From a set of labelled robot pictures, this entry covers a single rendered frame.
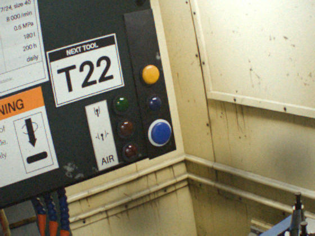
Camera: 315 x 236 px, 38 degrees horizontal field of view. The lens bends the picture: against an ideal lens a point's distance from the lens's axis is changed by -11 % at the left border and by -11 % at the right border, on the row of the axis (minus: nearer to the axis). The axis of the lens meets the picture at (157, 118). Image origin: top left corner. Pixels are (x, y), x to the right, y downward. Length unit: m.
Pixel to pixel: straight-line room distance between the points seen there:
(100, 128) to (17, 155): 0.12
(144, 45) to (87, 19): 0.09
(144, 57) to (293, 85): 0.84
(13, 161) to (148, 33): 0.25
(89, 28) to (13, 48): 0.11
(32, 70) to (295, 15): 0.93
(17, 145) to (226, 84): 1.17
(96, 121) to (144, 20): 0.15
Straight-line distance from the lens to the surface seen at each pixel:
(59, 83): 0.61
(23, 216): 1.33
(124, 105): 0.65
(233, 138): 1.75
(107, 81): 0.64
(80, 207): 1.85
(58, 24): 0.61
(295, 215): 1.03
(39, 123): 0.61
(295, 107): 1.45
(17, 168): 0.61
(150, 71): 0.66
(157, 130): 0.68
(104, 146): 0.65
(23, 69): 0.59
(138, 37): 0.66
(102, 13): 0.64
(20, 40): 0.59
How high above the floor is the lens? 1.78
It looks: 15 degrees down
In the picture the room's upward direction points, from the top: 10 degrees counter-clockwise
